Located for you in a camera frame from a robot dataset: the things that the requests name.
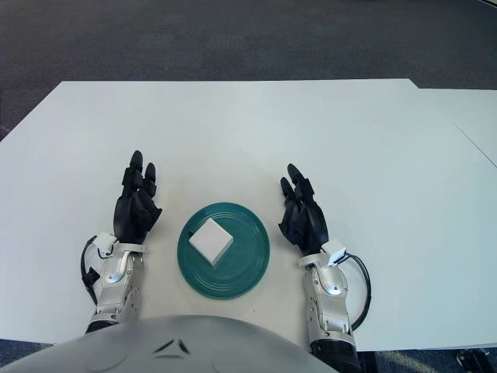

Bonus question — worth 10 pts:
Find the black table leg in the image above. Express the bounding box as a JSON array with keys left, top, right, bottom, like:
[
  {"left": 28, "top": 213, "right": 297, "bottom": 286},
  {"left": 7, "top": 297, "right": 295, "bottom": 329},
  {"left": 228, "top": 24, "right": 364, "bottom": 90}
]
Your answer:
[{"left": 359, "top": 351, "right": 377, "bottom": 373}]

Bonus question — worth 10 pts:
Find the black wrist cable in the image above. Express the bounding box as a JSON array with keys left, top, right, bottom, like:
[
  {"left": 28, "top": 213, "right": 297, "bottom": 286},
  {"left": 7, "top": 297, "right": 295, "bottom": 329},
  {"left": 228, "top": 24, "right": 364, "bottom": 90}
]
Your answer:
[
  {"left": 343, "top": 252, "right": 372, "bottom": 331},
  {"left": 80, "top": 235, "right": 100, "bottom": 306}
]

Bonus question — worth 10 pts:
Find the white right wrist connector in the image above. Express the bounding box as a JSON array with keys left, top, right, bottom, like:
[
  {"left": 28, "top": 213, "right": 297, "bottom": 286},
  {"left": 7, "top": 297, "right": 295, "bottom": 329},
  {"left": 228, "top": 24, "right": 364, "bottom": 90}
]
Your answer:
[{"left": 321, "top": 239, "right": 348, "bottom": 267}]

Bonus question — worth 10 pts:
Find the white square charger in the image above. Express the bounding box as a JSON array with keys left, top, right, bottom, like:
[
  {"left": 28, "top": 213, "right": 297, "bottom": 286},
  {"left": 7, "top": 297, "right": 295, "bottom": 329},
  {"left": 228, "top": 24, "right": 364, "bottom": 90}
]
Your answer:
[{"left": 187, "top": 218, "right": 234, "bottom": 267}]

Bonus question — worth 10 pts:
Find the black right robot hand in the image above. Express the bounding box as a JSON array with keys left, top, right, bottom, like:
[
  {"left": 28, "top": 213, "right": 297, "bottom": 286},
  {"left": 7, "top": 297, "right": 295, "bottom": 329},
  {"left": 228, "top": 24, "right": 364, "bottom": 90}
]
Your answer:
[{"left": 276, "top": 162, "right": 329, "bottom": 257}]

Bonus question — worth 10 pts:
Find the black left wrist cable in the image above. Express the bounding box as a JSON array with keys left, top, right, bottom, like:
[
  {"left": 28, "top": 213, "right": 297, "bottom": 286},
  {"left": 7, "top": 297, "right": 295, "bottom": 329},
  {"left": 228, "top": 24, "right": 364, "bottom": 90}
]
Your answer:
[{"left": 80, "top": 235, "right": 100, "bottom": 306}]

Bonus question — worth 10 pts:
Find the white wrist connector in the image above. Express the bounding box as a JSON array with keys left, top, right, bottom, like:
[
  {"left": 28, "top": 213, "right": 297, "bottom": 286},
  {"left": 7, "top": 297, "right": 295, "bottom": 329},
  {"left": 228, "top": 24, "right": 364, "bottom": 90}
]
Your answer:
[
  {"left": 95, "top": 232, "right": 120, "bottom": 258},
  {"left": 321, "top": 239, "right": 348, "bottom": 267}
]

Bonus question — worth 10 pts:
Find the teal ribbed plate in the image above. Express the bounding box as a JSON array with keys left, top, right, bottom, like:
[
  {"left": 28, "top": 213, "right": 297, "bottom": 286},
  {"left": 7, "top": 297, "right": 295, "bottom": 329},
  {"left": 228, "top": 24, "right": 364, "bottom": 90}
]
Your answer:
[{"left": 176, "top": 200, "right": 271, "bottom": 300}]

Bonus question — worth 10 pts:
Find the black table caster foot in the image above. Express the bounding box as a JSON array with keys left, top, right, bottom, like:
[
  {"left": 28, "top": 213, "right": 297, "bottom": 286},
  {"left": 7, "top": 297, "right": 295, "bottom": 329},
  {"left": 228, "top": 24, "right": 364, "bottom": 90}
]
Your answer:
[{"left": 456, "top": 347, "right": 491, "bottom": 368}]

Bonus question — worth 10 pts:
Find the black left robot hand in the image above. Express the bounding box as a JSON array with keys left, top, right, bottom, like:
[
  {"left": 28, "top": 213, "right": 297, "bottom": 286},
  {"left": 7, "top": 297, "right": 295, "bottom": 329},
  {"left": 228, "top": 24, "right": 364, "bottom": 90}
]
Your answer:
[{"left": 113, "top": 150, "right": 163, "bottom": 245}]

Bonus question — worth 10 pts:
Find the grey robot torso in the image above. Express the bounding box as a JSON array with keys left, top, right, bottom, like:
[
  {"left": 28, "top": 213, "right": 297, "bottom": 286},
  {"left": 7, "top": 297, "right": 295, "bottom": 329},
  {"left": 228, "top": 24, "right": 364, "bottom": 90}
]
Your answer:
[{"left": 0, "top": 314, "right": 331, "bottom": 373}]

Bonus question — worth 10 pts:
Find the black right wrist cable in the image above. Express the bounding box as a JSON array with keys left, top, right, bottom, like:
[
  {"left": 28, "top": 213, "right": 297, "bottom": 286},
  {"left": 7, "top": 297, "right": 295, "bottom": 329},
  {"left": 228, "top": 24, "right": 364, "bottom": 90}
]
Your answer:
[{"left": 343, "top": 252, "right": 372, "bottom": 331}]

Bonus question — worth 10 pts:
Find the white left wrist connector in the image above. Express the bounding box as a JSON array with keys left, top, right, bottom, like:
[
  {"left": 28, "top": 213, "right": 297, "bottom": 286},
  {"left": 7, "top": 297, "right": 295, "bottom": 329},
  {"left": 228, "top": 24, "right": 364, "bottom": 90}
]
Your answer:
[{"left": 95, "top": 232, "right": 120, "bottom": 258}]

